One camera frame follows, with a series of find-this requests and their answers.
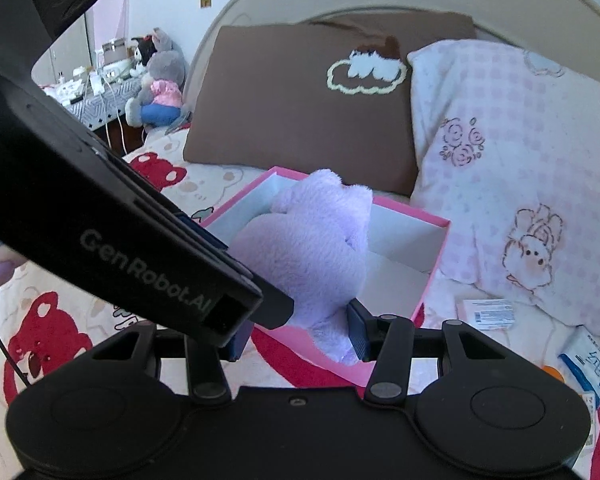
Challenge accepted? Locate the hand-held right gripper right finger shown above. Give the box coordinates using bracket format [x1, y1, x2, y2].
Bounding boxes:
[346, 300, 512, 404]

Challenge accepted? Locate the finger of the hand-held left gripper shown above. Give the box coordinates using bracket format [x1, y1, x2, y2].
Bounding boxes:
[174, 211, 254, 282]
[252, 284, 296, 331]

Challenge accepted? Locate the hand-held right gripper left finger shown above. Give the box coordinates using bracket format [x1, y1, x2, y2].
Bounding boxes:
[90, 321, 254, 406]

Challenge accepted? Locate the purple plush toy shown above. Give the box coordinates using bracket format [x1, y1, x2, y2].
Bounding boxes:
[230, 169, 373, 366]

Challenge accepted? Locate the pink cardboard box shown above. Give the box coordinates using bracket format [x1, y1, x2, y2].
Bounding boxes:
[200, 167, 451, 386]

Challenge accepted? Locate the small white printed packet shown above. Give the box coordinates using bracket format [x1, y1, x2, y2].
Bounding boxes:
[462, 298, 516, 331]

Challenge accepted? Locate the blue white tissue packet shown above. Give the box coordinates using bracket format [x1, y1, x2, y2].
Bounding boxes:
[557, 327, 600, 408]

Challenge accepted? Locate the bedside table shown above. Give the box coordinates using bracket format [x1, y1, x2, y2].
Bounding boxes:
[42, 67, 146, 131]

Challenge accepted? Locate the grey rabbit plush toy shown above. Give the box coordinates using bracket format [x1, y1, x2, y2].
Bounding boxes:
[125, 27, 188, 128]

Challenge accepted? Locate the brown pillow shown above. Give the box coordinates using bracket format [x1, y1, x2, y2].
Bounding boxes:
[182, 10, 478, 196]

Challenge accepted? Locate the black white plush toy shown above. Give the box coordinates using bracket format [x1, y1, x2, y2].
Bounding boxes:
[130, 35, 156, 78]

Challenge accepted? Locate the pink checked pillow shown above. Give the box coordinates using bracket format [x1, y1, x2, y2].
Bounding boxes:
[407, 40, 600, 343]

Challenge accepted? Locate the white charging cable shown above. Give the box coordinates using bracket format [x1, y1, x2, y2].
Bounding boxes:
[105, 77, 132, 155]

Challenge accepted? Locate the black cable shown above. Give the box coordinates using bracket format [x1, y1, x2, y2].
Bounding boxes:
[0, 300, 32, 388]

